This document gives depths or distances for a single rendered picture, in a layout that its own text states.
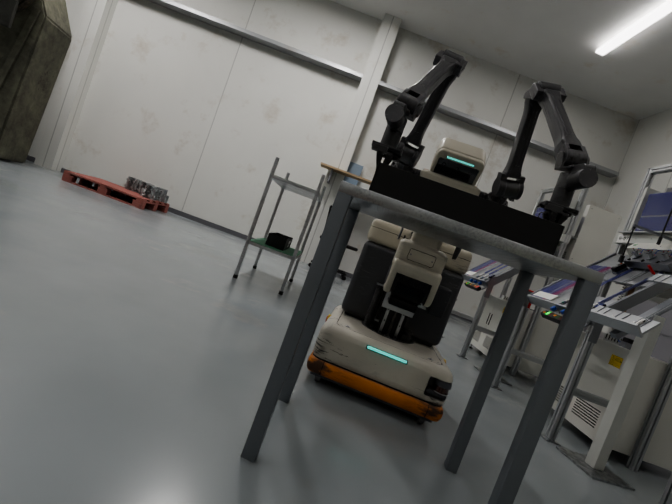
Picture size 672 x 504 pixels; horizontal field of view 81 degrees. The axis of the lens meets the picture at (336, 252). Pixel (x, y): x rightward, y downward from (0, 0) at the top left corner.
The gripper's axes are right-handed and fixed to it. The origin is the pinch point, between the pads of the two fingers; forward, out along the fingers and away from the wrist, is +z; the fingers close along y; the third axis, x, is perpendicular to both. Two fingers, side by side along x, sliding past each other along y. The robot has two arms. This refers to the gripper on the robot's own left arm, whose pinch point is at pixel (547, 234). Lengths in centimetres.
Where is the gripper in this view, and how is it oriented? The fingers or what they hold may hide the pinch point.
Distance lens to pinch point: 139.5
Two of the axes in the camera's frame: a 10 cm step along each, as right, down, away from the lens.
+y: 9.4, 3.4, -1.0
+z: -3.4, 9.4, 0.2
